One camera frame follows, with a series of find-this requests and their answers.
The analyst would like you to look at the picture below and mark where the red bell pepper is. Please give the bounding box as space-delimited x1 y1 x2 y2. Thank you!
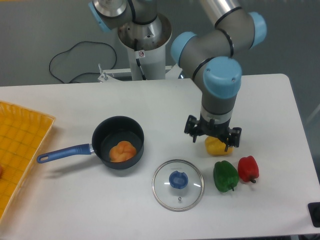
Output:
237 155 259 184

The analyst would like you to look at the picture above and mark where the yellow woven basket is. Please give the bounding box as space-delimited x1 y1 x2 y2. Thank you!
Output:
0 100 56 219

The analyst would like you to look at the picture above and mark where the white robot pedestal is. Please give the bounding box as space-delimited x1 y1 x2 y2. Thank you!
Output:
97 14 182 83

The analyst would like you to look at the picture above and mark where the glass pot lid blue knob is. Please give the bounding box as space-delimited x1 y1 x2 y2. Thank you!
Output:
151 159 205 212

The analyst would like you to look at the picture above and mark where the yellow bell pepper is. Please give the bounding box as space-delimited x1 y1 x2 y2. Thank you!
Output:
204 136 233 157

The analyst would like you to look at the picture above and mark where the green bell pepper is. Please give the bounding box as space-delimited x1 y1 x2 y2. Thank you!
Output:
213 160 239 193

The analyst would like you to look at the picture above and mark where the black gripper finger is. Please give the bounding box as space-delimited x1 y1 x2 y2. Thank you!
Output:
223 127 242 152
184 115 200 143

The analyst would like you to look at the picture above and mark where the orange bread roll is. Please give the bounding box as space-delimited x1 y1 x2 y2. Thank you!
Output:
109 141 137 163

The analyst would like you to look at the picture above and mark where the dark saucepan blue handle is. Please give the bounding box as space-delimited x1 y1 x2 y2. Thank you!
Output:
36 116 144 170

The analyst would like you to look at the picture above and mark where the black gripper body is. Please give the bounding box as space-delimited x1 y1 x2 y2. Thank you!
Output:
198 115 231 143

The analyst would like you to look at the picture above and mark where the black device at table corner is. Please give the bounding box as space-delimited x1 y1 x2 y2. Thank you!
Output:
307 202 320 228

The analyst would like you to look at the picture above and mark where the black floor cable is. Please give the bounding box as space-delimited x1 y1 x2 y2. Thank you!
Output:
48 40 118 84

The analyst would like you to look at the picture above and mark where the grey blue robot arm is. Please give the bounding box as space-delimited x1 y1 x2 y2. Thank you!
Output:
88 0 267 148

